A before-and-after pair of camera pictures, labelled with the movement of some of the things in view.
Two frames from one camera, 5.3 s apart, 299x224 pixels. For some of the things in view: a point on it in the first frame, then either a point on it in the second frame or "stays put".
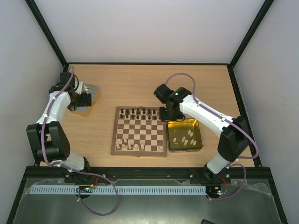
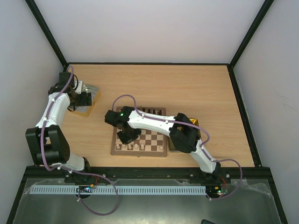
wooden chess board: [139, 131] stays put
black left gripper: [87, 101] stays put
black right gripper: [171, 116] → [130, 135]
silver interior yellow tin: [84, 111] stays put
